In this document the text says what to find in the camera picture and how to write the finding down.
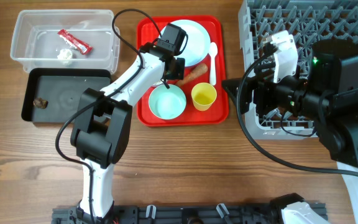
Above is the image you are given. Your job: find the grey dishwasher rack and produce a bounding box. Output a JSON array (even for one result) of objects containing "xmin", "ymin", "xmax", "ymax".
[{"xmin": 237, "ymin": 0, "xmax": 358, "ymax": 141}]

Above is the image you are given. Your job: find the white plastic spoon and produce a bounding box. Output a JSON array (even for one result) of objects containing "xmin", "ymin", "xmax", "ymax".
[{"xmin": 208, "ymin": 42, "xmax": 218, "ymax": 86}]

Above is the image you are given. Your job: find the brown food scrap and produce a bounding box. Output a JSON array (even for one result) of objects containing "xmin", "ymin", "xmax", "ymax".
[{"xmin": 33, "ymin": 98, "xmax": 48, "ymax": 110}]

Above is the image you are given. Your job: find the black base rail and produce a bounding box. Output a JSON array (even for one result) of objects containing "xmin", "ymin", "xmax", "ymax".
[{"xmin": 51, "ymin": 202, "xmax": 328, "ymax": 224}]

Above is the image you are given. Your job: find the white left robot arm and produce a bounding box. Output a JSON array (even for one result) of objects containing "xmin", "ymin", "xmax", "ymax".
[{"xmin": 70, "ymin": 23, "xmax": 188, "ymax": 223}]

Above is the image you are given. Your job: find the black waste tray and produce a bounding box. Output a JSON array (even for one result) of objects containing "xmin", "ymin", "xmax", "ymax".
[{"xmin": 21, "ymin": 68, "xmax": 111, "ymax": 123}]

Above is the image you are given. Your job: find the mint green bowl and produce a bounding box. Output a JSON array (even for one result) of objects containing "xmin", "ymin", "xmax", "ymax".
[{"xmin": 148, "ymin": 84, "xmax": 186, "ymax": 120}]

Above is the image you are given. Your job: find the clear plastic bin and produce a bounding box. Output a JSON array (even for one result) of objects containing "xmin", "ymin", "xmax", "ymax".
[{"xmin": 10, "ymin": 9, "xmax": 120, "ymax": 73}]

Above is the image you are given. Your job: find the red sauce packet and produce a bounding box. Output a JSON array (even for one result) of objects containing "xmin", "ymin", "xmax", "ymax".
[{"xmin": 57, "ymin": 29, "xmax": 93, "ymax": 55}]

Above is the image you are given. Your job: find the red plastic tray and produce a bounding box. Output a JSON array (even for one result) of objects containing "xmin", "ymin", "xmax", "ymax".
[{"xmin": 136, "ymin": 15, "xmax": 229, "ymax": 127}]

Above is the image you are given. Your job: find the crumpled white tissue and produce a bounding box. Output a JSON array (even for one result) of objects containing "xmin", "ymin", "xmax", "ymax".
[{"xmin": 57, "ymin": 49, "xmax": 73, "ymax": 63}]

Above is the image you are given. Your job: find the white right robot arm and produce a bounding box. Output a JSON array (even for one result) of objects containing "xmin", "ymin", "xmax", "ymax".
[{"xmin": 222, "ymin": 39, "xmax": 358, "ymax": 223}]

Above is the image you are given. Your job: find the large light blue plate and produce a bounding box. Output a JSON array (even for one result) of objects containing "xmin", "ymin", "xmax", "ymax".
[{"xmin": 172, "ymin": 19, "xmax": 211, "ymax": 67}]

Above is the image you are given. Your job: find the yellow plastic cup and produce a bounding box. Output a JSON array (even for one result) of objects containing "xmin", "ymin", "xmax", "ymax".
[{"xmin": 191, "ymin": 83, "xmax": 217, "ymax": 111}]

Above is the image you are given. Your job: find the orange carrot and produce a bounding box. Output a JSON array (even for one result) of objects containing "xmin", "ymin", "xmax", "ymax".
[{"xmin": 175, "ymin": 63, "xmax": 208, "ymax": 87}]

